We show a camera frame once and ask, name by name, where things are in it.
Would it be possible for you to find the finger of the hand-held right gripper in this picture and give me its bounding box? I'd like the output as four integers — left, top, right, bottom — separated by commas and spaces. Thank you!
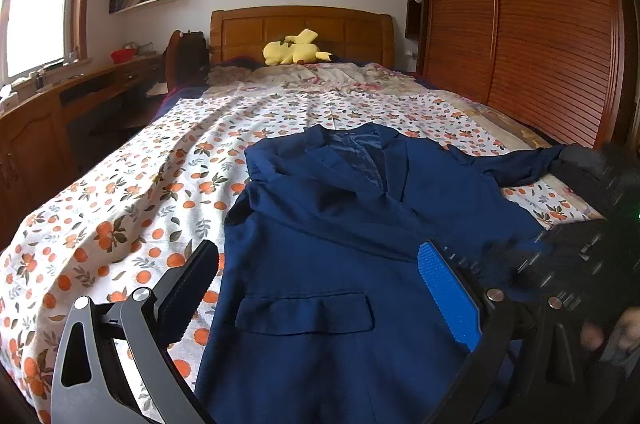
500, 231, 556, 300

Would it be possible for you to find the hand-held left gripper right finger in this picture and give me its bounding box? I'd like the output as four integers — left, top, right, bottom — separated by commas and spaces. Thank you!
417, 240, 601, 424

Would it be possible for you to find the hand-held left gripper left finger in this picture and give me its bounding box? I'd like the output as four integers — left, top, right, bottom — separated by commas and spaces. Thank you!
50, 240, 221, 424

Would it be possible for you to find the navy blue suit jacket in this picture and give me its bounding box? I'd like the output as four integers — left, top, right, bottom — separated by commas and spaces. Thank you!
194, 122, 568, 424

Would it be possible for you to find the person's right hand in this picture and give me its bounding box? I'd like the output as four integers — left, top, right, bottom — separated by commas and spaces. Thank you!
582, 308, 640, 355

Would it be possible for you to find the wooden bed with floral sheet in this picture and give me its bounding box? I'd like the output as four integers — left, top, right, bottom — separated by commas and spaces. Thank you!
0, 91, 608, 424

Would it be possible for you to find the wooden desk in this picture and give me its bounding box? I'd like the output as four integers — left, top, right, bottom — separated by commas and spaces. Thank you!
0, 51, 168, 250

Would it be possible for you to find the wooden chair with bag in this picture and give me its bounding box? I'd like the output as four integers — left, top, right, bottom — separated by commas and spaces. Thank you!
165, 30, 210, 92

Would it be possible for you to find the wooden slatted wardrobe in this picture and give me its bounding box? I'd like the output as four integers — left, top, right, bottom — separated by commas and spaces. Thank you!
409, 0, 626, 150

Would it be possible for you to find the cream patterned quilt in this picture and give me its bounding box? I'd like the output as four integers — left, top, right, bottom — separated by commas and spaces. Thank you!
205, 61, 426, 98

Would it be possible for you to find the yellow plush toy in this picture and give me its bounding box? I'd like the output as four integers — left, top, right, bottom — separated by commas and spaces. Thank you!
262, 29, 333, 66

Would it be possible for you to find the wooden headboard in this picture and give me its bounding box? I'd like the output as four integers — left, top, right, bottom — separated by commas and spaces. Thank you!
209, 5, 397, 70

